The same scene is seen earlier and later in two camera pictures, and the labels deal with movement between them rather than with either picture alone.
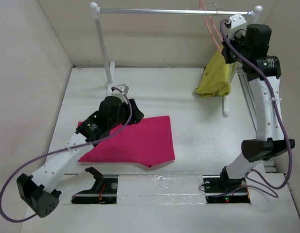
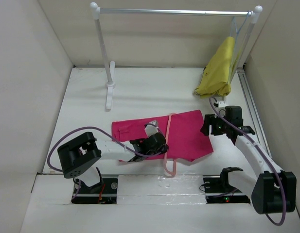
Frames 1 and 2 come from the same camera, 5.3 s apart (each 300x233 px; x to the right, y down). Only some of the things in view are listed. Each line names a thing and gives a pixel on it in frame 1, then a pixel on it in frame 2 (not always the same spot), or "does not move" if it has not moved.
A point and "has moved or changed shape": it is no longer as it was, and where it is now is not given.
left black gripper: [136, 115] to [162, 147]
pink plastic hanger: [202, 6] to [165, 153]
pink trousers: [149, 141] has moved or changed shape
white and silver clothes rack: [110, 66] does not move
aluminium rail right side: [245, 81] does not move
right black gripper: [226, 46] to [210, 119]
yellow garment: [217, 76] does not move
